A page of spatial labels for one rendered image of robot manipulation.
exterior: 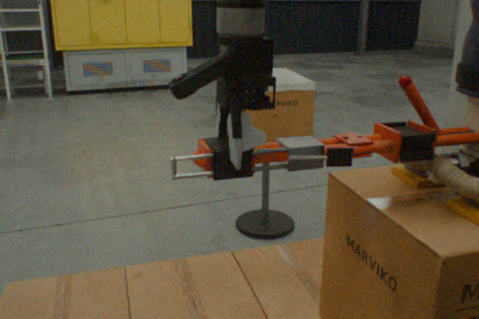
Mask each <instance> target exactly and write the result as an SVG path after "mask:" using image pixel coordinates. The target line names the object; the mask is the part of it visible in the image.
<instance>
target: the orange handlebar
mask: <svg viewBox="0 0 479 319"><path fill-rule="evenodd" d="M463 131H470V128H469V127H458V128H441V132H442V134H443V133H453V132H463ZM334 136H335V138H328V139H317V140H318V141H321V142H322V143H323V144H324V145H325V151H324V153H323V154H324V155H327V148H328V147H353V159H355V158H364V157H372V155H371V154H370V153H382V152H389V151H393V148H394V144H393V141H392V140H381V135H380V134H365V135H361V134H358V133H343V134H334ZM476 143H479V132H478V133H461V134H444V135H436V141H435V147H437V146H453V145H469V144H476ZM270 148H279V145H278V143H277V142H273V143H264V144H263V145H260V146H258V147H256V150H261V149H270ZM199 154H203V153H202V152H201V150H197V151H195V152H194V153H193V155H199ZM288 157H289V155H288V153H287V152H281V153H263V154H256V158H255V164H260V163H269V162H284V161H287V160H288V159H289V158H288ZM193 162H194V164H195V165H196V166H199V167H202V168H206V166H207V162H206V159H204V160H193Z"/></svg>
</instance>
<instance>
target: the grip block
mask: <svg viewBox="0 0 479 319"><path fill-rule="evenodd" d="M374 134H380V135H381V140H392V141H393V144H394V148H393V151H389V152H382V153H377V154H379V155H381V156H382V157H384V158H386V159H388V160H389V161H391V162H394V163H395V164H397V163H399V158H400V161H401V162H415V161H423V160H433V159H434V157H435V141H436V134H437V130H436V129H434V128H430V127H427V126H424V125H423V124H421V123H418V122H414V121H412V120H409V121H408V122H407V125H406V121H399V122H375V125H374Z"/></svg>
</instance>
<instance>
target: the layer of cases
mask: <svg viewBox="0 0 479 319"><path fill-rule="evenodd" d="M323 243H324V238H320V239H310V240H300V241H295V242H290V243H284V244H279V245H270V246H265V247H253V248H248V249H244V250H238V251H233V253H232V252H231V251H228V252H218V253H213V254H208V255H202V256H196V257H188V258H177V259H171V260H167V261H161V262H156V263H141V264H136V265H131V266H126V277H127V287H126V279H125V272H124V268H123V267H120V268H117V267H116V268H111V269H101V270H95V271H91V272H80V273H75V274H70V275H61V276H60V275H56V276H51V277H45V278H40V279H35V280H24V281H16V282H10V283H7V284H6V285H5V288H4V290H3V296H2V299H1V301H0V319H322V318H321V317H320V316H319V301H320V289H321V278H322V255H323ZM127 295H128V301H127ZM128 305H129V309H128ZM129 313H130V317H129Z"/></svg>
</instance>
